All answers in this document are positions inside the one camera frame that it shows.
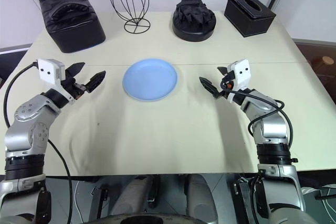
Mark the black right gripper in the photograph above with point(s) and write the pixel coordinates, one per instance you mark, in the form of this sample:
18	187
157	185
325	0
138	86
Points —
227	82

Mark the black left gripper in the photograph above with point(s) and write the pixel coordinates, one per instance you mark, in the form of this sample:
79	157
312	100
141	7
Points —
74	89

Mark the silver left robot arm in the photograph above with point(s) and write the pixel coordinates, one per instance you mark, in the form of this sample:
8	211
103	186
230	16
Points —
29	119

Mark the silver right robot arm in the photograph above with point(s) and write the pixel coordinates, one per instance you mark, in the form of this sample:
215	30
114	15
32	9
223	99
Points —
273	127

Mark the light blue round plate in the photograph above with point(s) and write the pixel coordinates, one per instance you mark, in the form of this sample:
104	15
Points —
150	79

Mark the large black fabric bag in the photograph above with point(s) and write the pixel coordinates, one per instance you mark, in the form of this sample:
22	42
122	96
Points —
71	22

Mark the round black fabric pouch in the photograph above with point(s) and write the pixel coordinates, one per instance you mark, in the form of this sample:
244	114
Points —
194	22

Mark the black leather tissue box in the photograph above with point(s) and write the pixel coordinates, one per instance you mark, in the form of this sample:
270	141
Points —
249	16

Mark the cream tablecloth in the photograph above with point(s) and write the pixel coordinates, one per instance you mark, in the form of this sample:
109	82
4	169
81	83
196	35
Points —
162	134

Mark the dark brown side table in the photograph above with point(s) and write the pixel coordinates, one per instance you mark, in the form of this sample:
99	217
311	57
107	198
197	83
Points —
320	77

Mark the round wooden disc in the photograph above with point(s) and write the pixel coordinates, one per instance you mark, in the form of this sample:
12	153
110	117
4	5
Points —
327	60

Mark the dark rounded robot torso rim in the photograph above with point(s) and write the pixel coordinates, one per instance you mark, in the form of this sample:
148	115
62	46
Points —
157	218

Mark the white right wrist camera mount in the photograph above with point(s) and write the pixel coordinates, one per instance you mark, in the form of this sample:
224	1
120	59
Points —
241	73

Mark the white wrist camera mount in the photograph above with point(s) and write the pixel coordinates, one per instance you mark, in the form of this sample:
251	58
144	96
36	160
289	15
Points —
241	73
48	70

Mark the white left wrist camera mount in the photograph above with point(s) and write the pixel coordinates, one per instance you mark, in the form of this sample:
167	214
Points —
48	70

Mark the black metal bracket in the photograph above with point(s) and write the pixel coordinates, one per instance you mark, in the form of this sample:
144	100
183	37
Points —
242	197
98	200

